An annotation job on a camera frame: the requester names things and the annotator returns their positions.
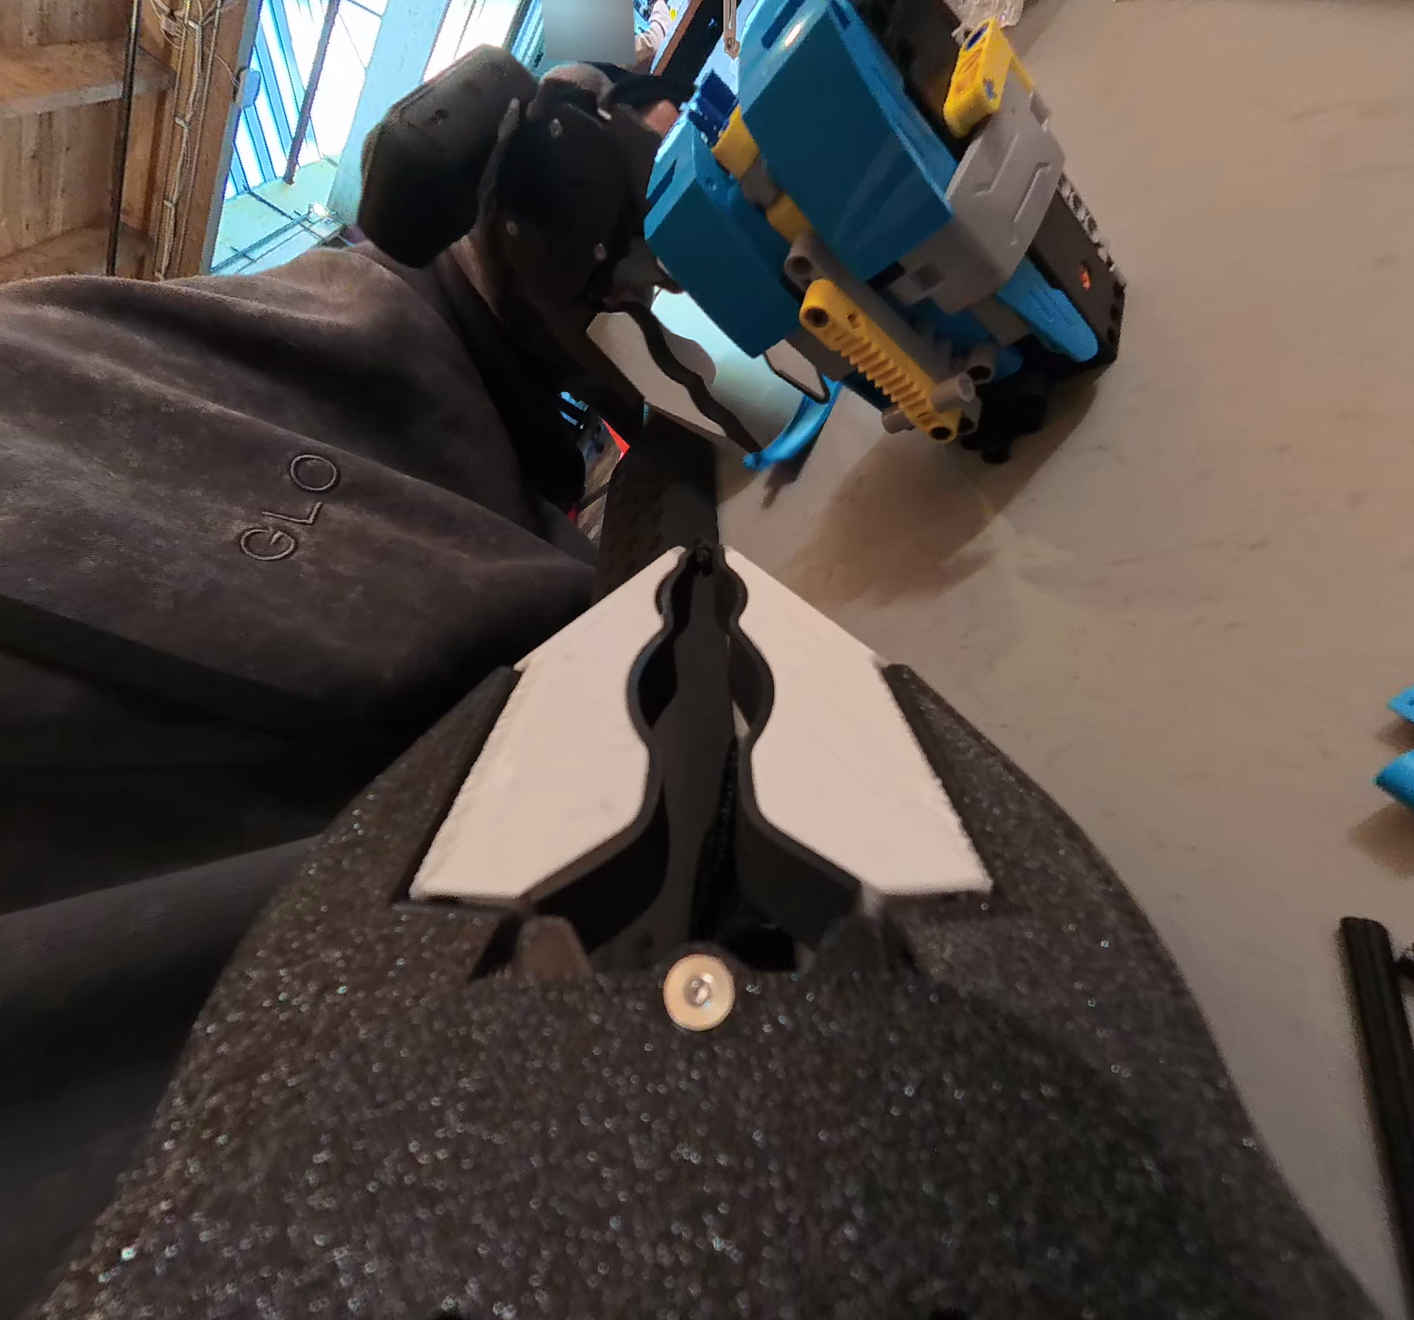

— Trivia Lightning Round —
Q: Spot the grey desk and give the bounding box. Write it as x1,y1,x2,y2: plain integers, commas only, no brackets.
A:
653,0,1414,1320

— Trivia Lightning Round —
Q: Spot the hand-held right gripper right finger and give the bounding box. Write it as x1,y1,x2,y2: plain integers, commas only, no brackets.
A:
705,551,993,943

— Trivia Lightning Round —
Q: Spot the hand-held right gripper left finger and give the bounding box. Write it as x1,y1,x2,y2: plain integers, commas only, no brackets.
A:
410,551,700,949

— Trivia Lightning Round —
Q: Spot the paned window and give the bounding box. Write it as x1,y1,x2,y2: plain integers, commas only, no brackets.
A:
215,0,588,273

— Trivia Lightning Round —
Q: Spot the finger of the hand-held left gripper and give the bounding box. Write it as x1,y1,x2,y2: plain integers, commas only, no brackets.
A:
762,338,834,399
588,307,767,458

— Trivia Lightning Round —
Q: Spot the pile of loose brick pieces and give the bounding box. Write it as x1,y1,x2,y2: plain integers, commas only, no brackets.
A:
1376,683,1414,805

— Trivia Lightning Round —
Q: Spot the blue yellow toy brick model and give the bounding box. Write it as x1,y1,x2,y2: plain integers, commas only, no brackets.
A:
647,0,1130,466

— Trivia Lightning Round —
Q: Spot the thin black axle rod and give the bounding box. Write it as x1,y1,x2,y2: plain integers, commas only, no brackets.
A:
1340,917,1414,1212

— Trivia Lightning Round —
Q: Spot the narrow blue curved arc piece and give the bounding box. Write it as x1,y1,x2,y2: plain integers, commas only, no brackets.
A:
744,389,844,471

